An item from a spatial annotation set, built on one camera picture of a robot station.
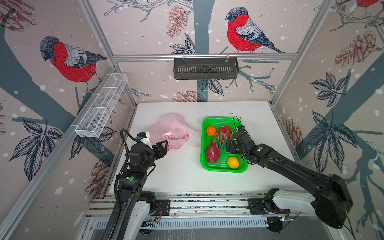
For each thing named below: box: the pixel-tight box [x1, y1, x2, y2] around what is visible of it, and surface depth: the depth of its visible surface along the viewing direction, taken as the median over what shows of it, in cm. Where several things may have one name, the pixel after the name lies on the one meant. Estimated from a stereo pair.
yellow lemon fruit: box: [227, 156, 240, 169], surface depth 85 cm
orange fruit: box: [206, 126, 217, 137], surface depth 100 cm
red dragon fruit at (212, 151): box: [205, 136, 220, 164], surface depth 87 cm
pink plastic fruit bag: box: [148, 113, 201, 150], surface depth 95 cm
